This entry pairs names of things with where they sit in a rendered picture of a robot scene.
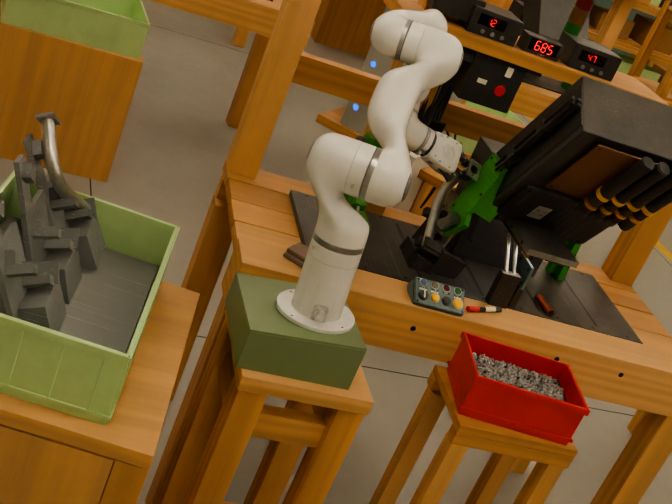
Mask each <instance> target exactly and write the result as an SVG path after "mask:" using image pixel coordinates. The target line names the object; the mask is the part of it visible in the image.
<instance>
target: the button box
mask: <svg viewBox="0 0 672 504"><path fill-rule="evenodd" d="M421 279H425V278H421V277H415V278H414V279H413V280H412V281H411V282H410V283H408V284H407V292H408V294H409V297H410V299H411V302H412V303H413V304H414V305H418V306H422V307H426V308H430V309H434V310H438V311H441V312H445V313H449V314H453V315H457V316H461V317H462V316H463V315H464V289H462V288H459V287H455V286H451V285H448V286H449V287H450V290H449V291H445V290H444V288H443V287H444V285H447V284H443V283H440V282H437V283H438V285H439V286H438V288H434V287H433V286H432V283H433V282H436V281H432V280H428V279H425V280H426V281H427V284H426V285H422V284H421V282H420V281H421ZM455 288H459V289H460V290H461V294H456V293H455ZM421 290H426V291H427V292H428V295H429V296H428V298H427V299H425V300H424V299H421V298H420V296H419V292H420V291H421ZM434 293H436V294H438V295H439V297H440V300H439V301H438V302H434V301H432V299H431V295H432V294H434ZM445 296H448V297H450V299H451V303H450V304H449V305H445V304H444V303H443V298H444V297H445ZM457 298H458V299H461V300H462V301H463V307H462V308H461V309H457V308H455V307H454V305H453V301H454V300H455V299H457Z"/></svg>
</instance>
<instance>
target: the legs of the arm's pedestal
mask: <svg viewBox="0 0 672 504"><path fill-rule="evenodd" d="M266 398H267V396H266V395H261V394H256V393H251V392H246V391H241V390H238V389H237V385H236V379H235V373H234V366H233V360H232V354H231V348H230V341H229V335H228V329H227V323H226V317H225V320H224V322H223V325H222V327H221V330H220V333H219V335H218V338H217V340H216V343H215V346H214V348H213V351H212V353H211V356H210V359H209V361H208V364H207V367H206V369H205V372H204V374H203V377H202V380H201V382H200V385H199V387H198V390H197V393H196V395H195V398H194V400H193V403H192V406H191V408H190V411H189V413H188V416H187V419H186V421H185V424H184V427H183V429H182V432H181V434H180V437H179V440H178V442H177V445H176V447H175V450H174V453H173V455H172V458H171V460H170V463H169V466H168V468H167V471H166V473H165V476H164V479H163V481H162V484H161V487H160V489H159V492H158V494H157V497H156V500H155V502H154V504H240V503H233V502H227V501H223V500H224V498H225V496H226V493H227V491H228V488H229V486H230V484H231V481H232V479H233V477H234V474H235V472H236V469H237V467H238V465H239V462H240V460H241V457H242V455H243V453H244V450H245V448H246V446H247V443H248V441H249V438H250V436H252V437H257V438H263V439H268V440H270V442H269V445H268V447H267V449H266V452H265V454H264V456H263V459H262V461H261V463H260V466H259V468H258V470H257V473H256V475H255V477H254V479H253V482H252V484H251V486H250V489H249V491H248V493H247V496H246V498H245V500H244V503H243V504H278V503H279V501H280V499H281V497H282V494H283V492H284V490H285V488H286V486H287V483H288V481H289V479H290V477H291V474H292V472H293V470H294V468H295V466H296V463H297V461H298V459H299V457H300V454H301V452H302V450H303V448H304V446H307V447H308V448H307V450H306V452H305V454H304V456H303V459H302V461H301V463H300V465H299V467H298V470H297V472H296V474H295V476H294V478H293V481H292V483H291V485H290V487H289V490H288V492H287V494H286V496H285V498H284V501H283V503H282V504H323V502H324V500H325V498H326V496H327V494H328V491H329V489H330V487H331V485H332V483H333V481H334V479H335V477H336V475H337V473H338V470H339V468H340V466H341V464H342V462H343V460H344V458H345V456H346V454H347V452H348V449H349V447H350V445H351V443H352V441H353V439H354V437H355V435H356V433H357V430H358V428H359V426H360V424H361V422H362V420H363V418H364V416H365V415H363V414H358V413H352V412H347V411H342V410H337V409H332V408H327V407H322V406H317V405H312V404H307V403H302V402H297V401H292V400H288V401H287V403H286V405H285V408H282V407H277V406H272V405H267V404H264V403H265V400H266Z"/></svg>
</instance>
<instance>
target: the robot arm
mask: <svg viewBox="0 0 672 504"><path fill-rule="evenodd" d="M447 29H448V27H447V22H446V19H445V17H444V15H443V14H442V13H441V12H440V11H438V10H436V9H427V10H424V11H413V10H392V11H389V12H386V13H384V14H382V15H380V16H379V17H378V18H377V19H376V20H375V21H374V23H373V24H372V27H371V30H370V40H371V43H372V45H373V47H374V48H375V49H376V50H377V51H378V52H380V53H381V54H383V55H385V56H388V57H390V58H393V59H395V60H398V61H401V62H403V65H402V67H399V68H395V69H393V70H390V71H388V72H387V73H385V74H384V75H383V76H382V78H381V79H380V80H379V82H378V83H377V85H376V88H375V90H374V92H373V94H372V97H371V99H370V102H369V106H368V110H367V119H368V124H369V127H370V130H371V132H372V134H373V135H374V137H375V138H376V140H377V141H378V142H379V144H380V145H381V147H382V149H381V148H378V147H376V146H373V145H370V144H368V143H365V142H362V141H359V140H356V139H354V138H351V137H348V136H345V135H341V134H337V133H327V134H324V135H322V136H320V137H319V138H317V139H316V140H315V141H314V142H313V144H312V145H311V147H310V149H309V152H308V156H307V158H306V159H307V162H306V166H307V173H308V177H309V180H310V183H311V185H312V188H313V190H314V192H315V195H316V197H317V200H318V205H319V214H318V219H317V223H316V227H315V230H314V233H313V236H312V239H311V242H310V245H309V249H308V252H307V255H306V258H305V261H304V264H303V267H302V270H301V273H300V276H299V280H298V283H297V286H296V289H289V290H285V291H283V292H281V293H280V294H279V295H278V296H277V299H276V307H277V309H278V311H279V312H280V313H281V314H282V315H283V316H284V317H285V318H286V319H288V320H289V321H291V322H292V323H294V324H296V325H298V326H300V327H302V328H305V329H308V330H310V331H314V332H318V333H323V334H343V333H346V332H348V331H350V330H351V329H352V328H353V325H354V323H355V318H354V315H353V314H352V312H351V311H350V310H349V309H348V308H347V307H346V306H345V303H346V300H347V297H348V294H349V291H350V288H351V285H352V282H353V280H354V277H355V274H356V271H357V268H358V265H359V262H360V259H361V256H362V253H363V251H364V248H365V245H366V242H367V239H368V235H369V225H368V223H367V222H366V220H365V219H364V218H363V217H362V216H361V215H360V214H359V213H358V212H357V211H356V210H355V209H354V208H353V207H352V206H351V205H350V204H349V203H348V201H347V200H346V198H345V197H344V194H343V193H345V194H348V195H350V196H353V197H356V198H358V199H361V200H364V201H366V202H369V203H372V204H375V205H378V206H382V207H393V206H396V205H398V204H400V203H401V202H402V201H403V200H405V198H406V196H407V194H408V192H409V189H410V185H411V178H412V170H411V161H410V156H409V151H408V150H410V151H411V152H413V153H414V154H416V155H420V156H421V159H422V160H423V161H424V162H425V163H426V164H428V165H429V166H430V167H431V168H432V169H434V170H435V171H436V172H438V173H439V174H441V175H443V177H444V178H445V180H446V181H447V182H449V181H451V180H452V179H453V178H454V177H457V176H458V177H459V178H461V179H462V180H464V181H467V182H468V181H470V180H472V179H471V178H469V177H468V176H466V175H465V174H466V171H461V170H460V169H459V168H458V167H457V165H458V162H461V163H460V164H461V165H462V166H463V167H465V168H466V167H468V165H469V161H470V160H468V159H467V156H466V155H465V153H464V151H463V146H462V143H461V142H458V141H456V140H454V139H453V138H451V137H449V136H447V135H445V134H443V133H440V132H437V131H434V130H432V129H431V128H429V127H428V126H426V125H425V124H423V123H422V122H421V121H420V120H419V119H418V112H419V107H420V103H421V102H422V101H423V100H424V99H425V98H426V97H427V96H428V94H429V91H430V89H431V88H434V87H436V86H439V85H441V84H443V83H445V82H447V81H448V80H450V79H451V78H452V77H453V76H454V75H455V74H456V73H457V71H458V70H459V69H460V66H461V64H462V61H463V54H464V51H463V47H462V45H461V43H460V41H459V40H458V39H457V38H456V37H455V36H453V35H451V34H449V33H447ZM448 173H451V174H450V175H449V174H448Z"/></svg>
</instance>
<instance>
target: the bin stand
mask: <svg viewBox="0 0 672 504"><path fill-rule="evenodd" d="M447 368H448V367H444V366H440V365H435V366H434V368H433V370H432V372H431V374H430V376H429V378H428V380H427V383H428V386H427V388H426V390H425V392H424V394H423V396H422V398H421V400H420V402H419V404H418V406H417V408H416V410H415V412H414V414H413V416H412V418H411V420H410V422H409V424H408V426H407V428H406V430H405V432H404V434H403V436H402V438H401V440H400V442H399V444H398V446H397V448H396V450H395V452H394V454H393V456H392V458H391V460H390V462H389V464H388V466H387V468H386V470H385V472H384V474H383V476H382V478H381V480H380V482H379V484H378V486H377V488H376V490H375V492H374V494H373V496H372V498H371V500H370V502H369V504H395V502H396V500H397V498H398V496H399V494H400V492H401V490H402V488H403V486H404V484H405V482H406V481H407V479H408V477H409V475H410V473H411V471H412V469H413V467H414V465H415V463H416V461H417V459H418V457H419V455H420V453H421V451H422V449H423V447H424V446H425V444H426V442H427V440H428V438H429V436H430V434H431V432H432V430H433V428H434V426H435V424H436V422H437V420H438V418H439V416H440V414H441V412H442V411H443V409H444V407H445V405H446V407H447V409H448V412H449V414H450V417H451V419H452V422H453V423H452V425H451V427H450V429H449V431H447V432H446V434H445V436H444V438H443V440H442V442H441V444H440V446H439V447H438V449H437V451H436V453H435V455H434V457H433V459H432V461H431V463H430V465H429V467H428V469H427V470H426V472H425V474H424V476H423V478H422V480H421V482H420V484H419V486H418V488H417V490H416V492H415V493H414V495H413V497H412V499H411V501H410V503H409V504H438V503H439V501H440V500H441V498H442V496H443V494H444V492H445V490H446V488H447V487H448V485H449V483H450V481H451V479H452V477H453V475H454V474H455V472H456V470H457V468H458V466H459V464H460V462H461V461H462V459H463V457H464V455H465V453H466V451H467V449H468V447H469V448H474V449H479V450H483V451H488V452H493V453H492V455H491V457H490V458H489V460H488V462H487V464H486V466H485V467H484V469H483V471H482V473H481V475H480V476H479V478H478V480H477V482H476V484H475V485H474V487H473V489H472V491H471V493H470V495H469V496H468V498H467V500H466V502H465V504H492V502H493V500H494V498H495V497H496V495H497V493H498V491H499V489H500V488H501V486H502V484H503V482H504V481H505V479H506V477H507V475H508V474H509V472H510V470H511V468H512V467H513V465H514V463H515V461H516V459H517V458H521V459H525V460H530V461H535V462H537V463H536V465H535V466H534V468H533V470H532V472H531V473H530V475H529V477H528V478H527V480H526V482H525V484H524V485H523V487H522V489H521V491H520V492H519V494H518V496H517V497H516V499H515V501H514V503H513V504H543V503H544V502H545V500H546V498H547V497H548V495H549V493H550V492H551V490H552V488H553V487H554V485H555V483H556V482H557V480H558V478H559V477H560V475H561V473H562V471H563V470H564V468H568V467H569V466H570V464H571V462H572V461H573V459H574V457H575V456H576V454H577V452H578V450H577V448H576V447H575V445H574V443H573V442H572V443H570V442H568V444H567V445H566V446H565V445H561V444H558V443H555V442H551V441H548V440H545V439H541V438H538V437H534V436H531V435H528V434H524V433H521V432H518V431H514V430H511V429H507V428H504V427H501V426H497V425H494V424H491V423H487V422H484V421H481V420H477V419H474V418H470V417H467V416H464V415H460V414H458V411H457V407H456V403H455V399H454V395H453V392H452V388H451V384H450V380H449V376H448V372H447Z"/></svg>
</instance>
